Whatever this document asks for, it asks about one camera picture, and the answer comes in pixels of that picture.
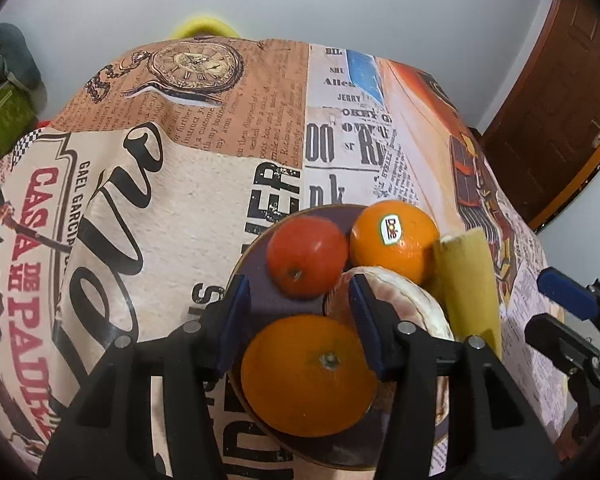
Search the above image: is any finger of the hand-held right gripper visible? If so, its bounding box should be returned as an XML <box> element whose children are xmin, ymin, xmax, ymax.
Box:
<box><xmin>536</xmin><ymin>267</ymin><xmax>600</xmax><ymax>319</ymax></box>
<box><xmin>524</xmin><ymin>314</ymin><xmax>600</xmax><ymax>387</ymax></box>

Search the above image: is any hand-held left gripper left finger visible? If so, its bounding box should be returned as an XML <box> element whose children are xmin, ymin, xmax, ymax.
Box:
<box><xmin>37</xmin><ymin>274</ymin><xmax>253</xmax><ymax>480</ymax></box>

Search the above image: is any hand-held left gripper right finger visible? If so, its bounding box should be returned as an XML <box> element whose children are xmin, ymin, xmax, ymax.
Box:
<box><xmin>347</xmin><ymin>274</ymin><xmax>565</xmax><ymax>480</ymax></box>

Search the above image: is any dark grey round plate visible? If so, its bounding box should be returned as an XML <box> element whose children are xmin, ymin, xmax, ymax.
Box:
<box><xmin>227</xmin><ymin>203</ymin><xmax>452</xmax><ymax>472</ymax></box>

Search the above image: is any large plain orange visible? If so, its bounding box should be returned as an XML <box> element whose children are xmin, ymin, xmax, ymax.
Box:
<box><xmin>240</xmin><ymin>314</ymin><xmax>380</xmax><ymax>437</ymax></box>

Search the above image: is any orange with sticker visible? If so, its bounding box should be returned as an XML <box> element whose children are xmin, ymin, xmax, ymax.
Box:
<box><xmin>349</xmin><ymin>200</ymin><xmax>440</xmax><ymax>286</ymax></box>

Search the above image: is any red tomato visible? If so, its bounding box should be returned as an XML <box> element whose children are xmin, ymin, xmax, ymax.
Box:
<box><xmin>267</xmin><ymin>215</ymin><xmax>350</xmax><ymax>297</ymax></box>

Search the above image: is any white heart-print wardrobe door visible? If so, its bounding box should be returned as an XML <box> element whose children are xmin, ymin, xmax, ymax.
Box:
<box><xmin>534</xmin><ymin>137</ymin><xmax>600</xmax><ymax>286</ymax></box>

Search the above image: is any printed newspaper tablecloth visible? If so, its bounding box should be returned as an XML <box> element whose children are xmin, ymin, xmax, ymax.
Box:
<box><xmin>0</xmin><ymin>35</ymin><xmax>572</xmax><ymax>480</ymax></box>

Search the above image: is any brown wooden door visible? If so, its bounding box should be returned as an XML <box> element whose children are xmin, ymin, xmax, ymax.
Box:
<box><xmin>479</xmin><ymin>0</ymin><xmax>600</xmax><ymax>232</ymax></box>

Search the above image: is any black white checkered cloth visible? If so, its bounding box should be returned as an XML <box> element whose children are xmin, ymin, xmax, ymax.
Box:
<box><xmin>9</xmin><ymin>127</ymin><xmax>44</xmax><ymax>162</ymax></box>

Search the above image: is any green patterned bag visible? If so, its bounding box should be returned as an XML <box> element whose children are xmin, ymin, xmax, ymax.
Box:
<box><xmin>0</xmin><ymin>84</ymin><xmax>39</xmax><ymax>162</ymax></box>

